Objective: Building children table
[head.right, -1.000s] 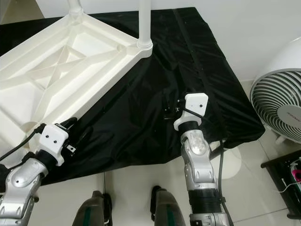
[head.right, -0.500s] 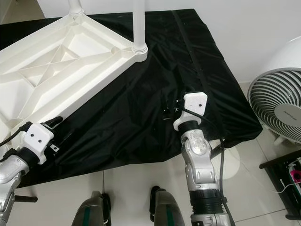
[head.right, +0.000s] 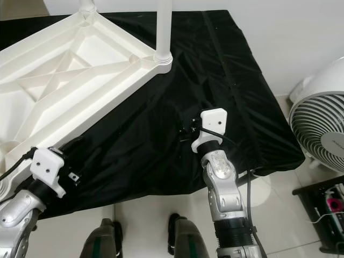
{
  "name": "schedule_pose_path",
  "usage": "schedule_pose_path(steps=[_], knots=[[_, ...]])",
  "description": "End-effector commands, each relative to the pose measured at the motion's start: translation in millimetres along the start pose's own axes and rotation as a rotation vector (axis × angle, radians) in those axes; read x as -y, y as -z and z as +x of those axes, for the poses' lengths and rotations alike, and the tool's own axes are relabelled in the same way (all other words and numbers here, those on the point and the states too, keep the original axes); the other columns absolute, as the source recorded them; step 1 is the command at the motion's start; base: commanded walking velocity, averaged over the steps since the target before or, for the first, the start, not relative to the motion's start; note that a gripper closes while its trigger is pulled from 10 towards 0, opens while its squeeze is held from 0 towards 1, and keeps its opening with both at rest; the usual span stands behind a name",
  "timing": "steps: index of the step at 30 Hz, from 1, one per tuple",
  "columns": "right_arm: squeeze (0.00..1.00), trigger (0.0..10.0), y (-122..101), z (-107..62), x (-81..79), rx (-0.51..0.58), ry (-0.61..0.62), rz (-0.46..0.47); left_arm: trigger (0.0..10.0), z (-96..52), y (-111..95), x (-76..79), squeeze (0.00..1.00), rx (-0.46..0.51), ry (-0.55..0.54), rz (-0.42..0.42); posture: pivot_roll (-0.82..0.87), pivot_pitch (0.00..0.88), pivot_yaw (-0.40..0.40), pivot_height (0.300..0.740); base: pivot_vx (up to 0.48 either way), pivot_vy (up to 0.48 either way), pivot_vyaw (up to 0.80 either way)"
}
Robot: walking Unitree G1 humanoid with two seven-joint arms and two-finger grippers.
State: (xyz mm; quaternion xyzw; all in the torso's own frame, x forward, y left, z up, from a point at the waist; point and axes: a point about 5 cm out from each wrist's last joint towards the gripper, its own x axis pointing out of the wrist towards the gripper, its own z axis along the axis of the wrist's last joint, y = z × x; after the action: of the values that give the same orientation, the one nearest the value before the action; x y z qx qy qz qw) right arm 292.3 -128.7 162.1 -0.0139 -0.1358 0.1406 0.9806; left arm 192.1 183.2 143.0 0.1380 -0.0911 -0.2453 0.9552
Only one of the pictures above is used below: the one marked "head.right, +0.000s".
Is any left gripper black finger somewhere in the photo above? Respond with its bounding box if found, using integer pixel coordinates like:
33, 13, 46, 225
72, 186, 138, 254
59, 135, 87, 157

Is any white plastic children table top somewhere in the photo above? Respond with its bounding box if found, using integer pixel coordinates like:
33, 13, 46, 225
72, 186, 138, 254
0, 12, 174, 183

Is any white plastic table leg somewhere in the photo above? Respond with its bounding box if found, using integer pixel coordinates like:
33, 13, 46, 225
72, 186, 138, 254
80, 0, 97, 14
153, 0, 174, 75

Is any black table cloth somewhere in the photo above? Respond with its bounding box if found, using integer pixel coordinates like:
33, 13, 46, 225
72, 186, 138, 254
0, 10, 307, 218

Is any grey robot left foot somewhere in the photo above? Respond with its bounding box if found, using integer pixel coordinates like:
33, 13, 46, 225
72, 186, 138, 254
81, 218, 123, 258

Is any grey robot foot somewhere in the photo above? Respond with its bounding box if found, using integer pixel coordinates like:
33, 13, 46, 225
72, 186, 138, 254
167, 213, 210, 258
81, 218, 123, 258

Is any grey robot right foot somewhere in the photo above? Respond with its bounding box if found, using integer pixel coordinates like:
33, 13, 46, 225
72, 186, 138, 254
167, 213, 210, 258

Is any white floor fan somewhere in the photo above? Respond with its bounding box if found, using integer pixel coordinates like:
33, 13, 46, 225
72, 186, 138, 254
289, 54, 344, 173

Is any black floor stand base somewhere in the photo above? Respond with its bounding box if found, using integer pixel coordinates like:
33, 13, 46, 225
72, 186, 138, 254
292, 175, 344, 253

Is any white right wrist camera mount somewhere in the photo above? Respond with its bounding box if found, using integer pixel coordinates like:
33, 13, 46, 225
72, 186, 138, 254
191, 107, 227, 154

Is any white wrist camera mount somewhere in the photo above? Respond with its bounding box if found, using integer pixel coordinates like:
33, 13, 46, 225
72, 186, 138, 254
191, 107, 227, 154
31, 148, 68, 198

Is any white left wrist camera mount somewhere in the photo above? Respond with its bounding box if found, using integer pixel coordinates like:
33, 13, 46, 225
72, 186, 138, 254
31, 148, 68, 198

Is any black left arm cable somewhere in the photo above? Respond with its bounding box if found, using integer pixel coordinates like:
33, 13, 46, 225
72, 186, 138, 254
0, 152, 38, 183

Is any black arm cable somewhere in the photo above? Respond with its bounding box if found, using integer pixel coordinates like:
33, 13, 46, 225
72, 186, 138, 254
0, 152, 38, 183
199, 126, 267, 253

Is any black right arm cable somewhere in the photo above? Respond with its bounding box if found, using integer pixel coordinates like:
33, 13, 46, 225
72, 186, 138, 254
199, 126, 267, 253

